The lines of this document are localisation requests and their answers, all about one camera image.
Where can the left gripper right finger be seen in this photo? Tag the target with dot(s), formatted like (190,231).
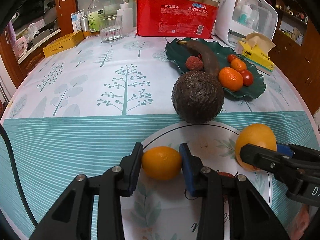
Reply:
(250,217)

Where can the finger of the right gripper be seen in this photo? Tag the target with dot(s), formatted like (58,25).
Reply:
(273,161)
(298,152)

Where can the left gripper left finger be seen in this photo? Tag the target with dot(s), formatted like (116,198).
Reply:
(70,217)

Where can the large yellow orange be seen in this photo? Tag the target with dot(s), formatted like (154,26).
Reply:
(258,135)

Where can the red cherry tomato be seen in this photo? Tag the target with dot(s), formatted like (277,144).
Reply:
(231,57)
(225,174)
(248,78)

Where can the dark brown avocado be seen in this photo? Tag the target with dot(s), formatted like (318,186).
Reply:
(197,97)

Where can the small yellow kumquat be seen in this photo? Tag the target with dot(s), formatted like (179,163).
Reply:
(162,163)

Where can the overripe brown banana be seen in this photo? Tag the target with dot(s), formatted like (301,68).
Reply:
(202,51)

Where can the small orange mandarin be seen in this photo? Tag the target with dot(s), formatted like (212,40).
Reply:
(238,65)

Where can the person's right hand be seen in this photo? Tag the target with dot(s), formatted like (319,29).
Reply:
(301,221)

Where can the white floral round plate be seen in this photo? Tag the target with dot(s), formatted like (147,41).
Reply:
(171,209)

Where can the yellow tissue pack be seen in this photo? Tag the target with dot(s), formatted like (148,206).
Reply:
(255,47)

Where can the tree pattern tablecloth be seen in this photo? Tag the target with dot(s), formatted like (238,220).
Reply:
(82,110)

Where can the red lychee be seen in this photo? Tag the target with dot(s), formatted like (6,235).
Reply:
(194,63)

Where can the dark green scalloped plate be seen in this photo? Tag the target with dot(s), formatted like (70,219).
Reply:
(177,52)

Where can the white cosmetics storage box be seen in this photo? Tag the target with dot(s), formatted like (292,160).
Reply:
(238,18)

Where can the pink appliance on counter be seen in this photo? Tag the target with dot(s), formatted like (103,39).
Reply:
(20,47)

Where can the yellow flat box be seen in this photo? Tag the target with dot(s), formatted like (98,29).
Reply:
(63,43)

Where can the red paper cup package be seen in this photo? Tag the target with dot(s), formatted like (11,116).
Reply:
(177,18)

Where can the clear ribbed glass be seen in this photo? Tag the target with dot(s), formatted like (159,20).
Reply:
(111,28)

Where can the small metal tin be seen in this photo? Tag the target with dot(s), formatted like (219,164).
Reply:
(85,26)

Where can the small white carton box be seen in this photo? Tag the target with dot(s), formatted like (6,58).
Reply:
(75,18)

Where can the white squeeze bottle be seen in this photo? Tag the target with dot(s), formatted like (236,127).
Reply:
(127,17)

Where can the green label glass bottle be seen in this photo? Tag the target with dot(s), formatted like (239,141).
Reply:
(95,13)

